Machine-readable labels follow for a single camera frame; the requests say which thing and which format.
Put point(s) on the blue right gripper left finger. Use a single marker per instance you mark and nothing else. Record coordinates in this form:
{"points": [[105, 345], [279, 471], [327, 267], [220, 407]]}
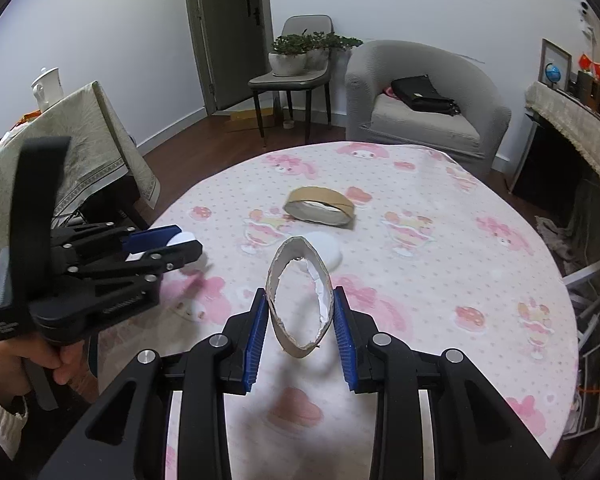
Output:
{"points": [[258, 322]]}

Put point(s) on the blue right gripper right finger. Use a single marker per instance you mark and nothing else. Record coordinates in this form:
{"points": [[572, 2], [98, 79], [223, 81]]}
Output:
{"points": [[347, 338]]}

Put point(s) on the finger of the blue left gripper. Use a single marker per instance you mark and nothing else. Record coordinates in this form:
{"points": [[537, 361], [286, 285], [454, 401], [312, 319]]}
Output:
{"points": [[142, 241]]}

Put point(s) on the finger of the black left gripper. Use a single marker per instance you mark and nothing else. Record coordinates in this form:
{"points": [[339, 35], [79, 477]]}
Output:
{"points": [[166, 259]]}

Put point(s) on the cream knit sleeve forearm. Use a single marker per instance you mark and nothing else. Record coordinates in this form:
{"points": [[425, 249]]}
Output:
{"points": [[11, 427]]}

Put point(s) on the left hand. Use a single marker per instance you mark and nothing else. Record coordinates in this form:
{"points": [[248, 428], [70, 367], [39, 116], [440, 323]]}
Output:
{"points": [[64, 363]]}

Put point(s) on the white round lid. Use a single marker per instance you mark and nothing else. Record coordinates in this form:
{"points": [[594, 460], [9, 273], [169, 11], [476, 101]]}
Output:
{"points": [[327, 247]]}

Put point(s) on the pink floral round tablecloth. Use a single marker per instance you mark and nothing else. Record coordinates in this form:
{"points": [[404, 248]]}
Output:
{"points": [[429, 251]]}

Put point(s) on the white ceramic jar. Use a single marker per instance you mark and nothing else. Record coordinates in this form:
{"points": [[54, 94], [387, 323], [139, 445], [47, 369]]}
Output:
{"points": [[47, 89]]}

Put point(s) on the grey dining chair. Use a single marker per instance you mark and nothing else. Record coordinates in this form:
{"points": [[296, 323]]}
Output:
{"points": [[305, 83]]}

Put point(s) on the grey armchair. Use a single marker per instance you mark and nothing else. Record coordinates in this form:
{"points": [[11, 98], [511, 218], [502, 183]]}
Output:
{"points": [[376, 115]]}

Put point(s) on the potted green plant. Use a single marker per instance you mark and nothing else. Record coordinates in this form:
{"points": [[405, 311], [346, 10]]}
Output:
{"points": [[293, 54]]}

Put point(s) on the grey door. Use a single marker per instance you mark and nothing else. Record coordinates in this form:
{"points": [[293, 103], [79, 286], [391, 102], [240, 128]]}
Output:
{"points": [[230, 40]]}

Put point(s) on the black bag on armchair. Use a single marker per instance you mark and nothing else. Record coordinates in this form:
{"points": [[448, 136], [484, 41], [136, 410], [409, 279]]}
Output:
{"points": [[419, 94]]}

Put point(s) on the lace covered cabinet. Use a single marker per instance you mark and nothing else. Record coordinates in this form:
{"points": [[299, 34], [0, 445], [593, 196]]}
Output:
{"points": [[559, 173]]}

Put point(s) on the framed globe picture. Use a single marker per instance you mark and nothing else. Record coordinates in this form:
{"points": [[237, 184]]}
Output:
{"points": [[555, 66]]}

